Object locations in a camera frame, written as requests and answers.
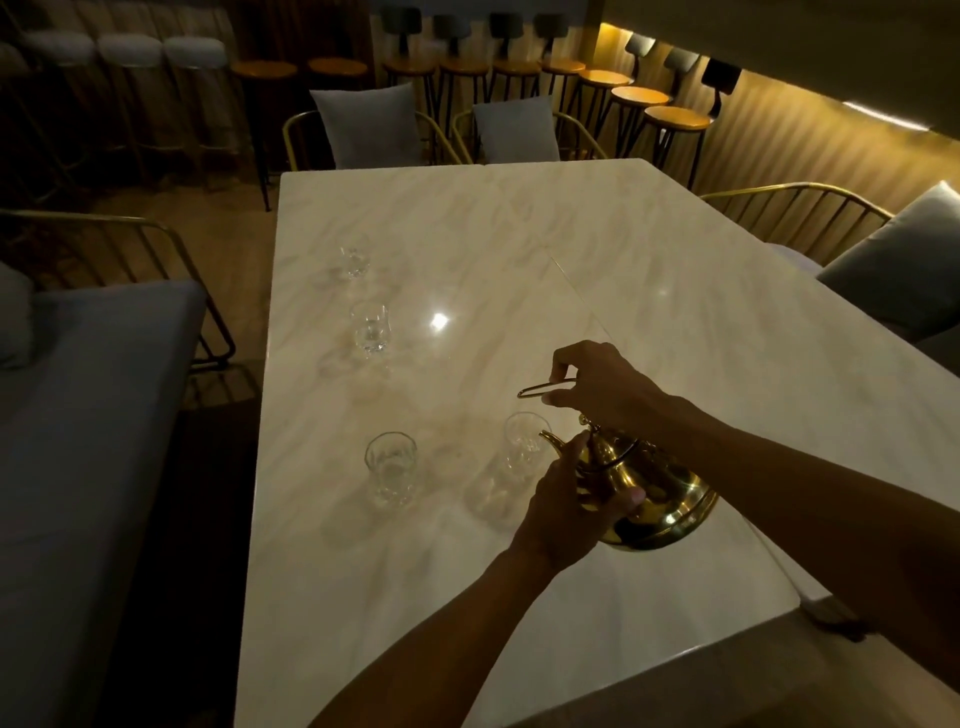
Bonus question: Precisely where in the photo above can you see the warm wall light strip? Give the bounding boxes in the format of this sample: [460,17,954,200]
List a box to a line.
[841,99,933,135]

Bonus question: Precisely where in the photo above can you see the person's right hand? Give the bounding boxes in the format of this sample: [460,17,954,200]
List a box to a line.
[543,340,678,445]

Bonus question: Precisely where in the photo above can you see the clear drinking glass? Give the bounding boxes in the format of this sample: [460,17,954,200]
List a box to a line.
[501,411,554,481]
[364,431,418,509]
[349,301,391,354]
[337,232,372,279]

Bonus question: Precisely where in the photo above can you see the large grey pillow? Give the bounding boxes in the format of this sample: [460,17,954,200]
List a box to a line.
[816,180,960,343]

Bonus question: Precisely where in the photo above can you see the person's left forearm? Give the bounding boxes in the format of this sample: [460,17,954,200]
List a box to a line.
[309,541,565,728]

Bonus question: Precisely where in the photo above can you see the person's right forearm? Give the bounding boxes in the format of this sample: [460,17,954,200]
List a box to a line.
[651,393,960,648]

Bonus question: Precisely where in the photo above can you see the grey square pillow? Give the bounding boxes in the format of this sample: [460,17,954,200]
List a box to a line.
[473,95,561,165]
[309,81,426,171]

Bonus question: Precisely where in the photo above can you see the gold wire chair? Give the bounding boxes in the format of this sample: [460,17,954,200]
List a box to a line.
[450,107,610,165]
[282,108,468,171]

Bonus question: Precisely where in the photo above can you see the person's left hand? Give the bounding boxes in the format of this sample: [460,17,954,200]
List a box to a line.
[511,432,648,578]

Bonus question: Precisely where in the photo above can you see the gold wire bench frame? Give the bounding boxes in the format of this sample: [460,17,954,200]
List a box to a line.
[0,208,238,371]

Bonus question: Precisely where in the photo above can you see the row of black-backed wooden stools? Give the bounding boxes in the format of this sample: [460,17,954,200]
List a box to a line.
[378,6,745,192]

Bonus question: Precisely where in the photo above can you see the backless wooden bar stool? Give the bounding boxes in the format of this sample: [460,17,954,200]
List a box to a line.
[229,58,300,215]
[307,56,370,97]

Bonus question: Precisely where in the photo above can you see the grey bench pillow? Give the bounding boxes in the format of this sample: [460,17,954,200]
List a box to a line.
[0,261,36,370]

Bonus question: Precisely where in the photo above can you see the gold wire armchair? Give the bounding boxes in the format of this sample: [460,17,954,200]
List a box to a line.
[699,180,960,376]

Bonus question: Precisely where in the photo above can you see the gold metal teapot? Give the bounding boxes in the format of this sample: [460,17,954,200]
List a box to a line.
[516,380,722,553]

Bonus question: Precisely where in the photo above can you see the white cushioned bar stool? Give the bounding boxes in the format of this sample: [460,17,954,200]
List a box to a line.
[22,30,99,189]
[162,36,229,192]
[96,33,165,189]

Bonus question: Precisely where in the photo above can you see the grey bench seat cushion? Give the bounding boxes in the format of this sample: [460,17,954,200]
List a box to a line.
[0,279,209,728]

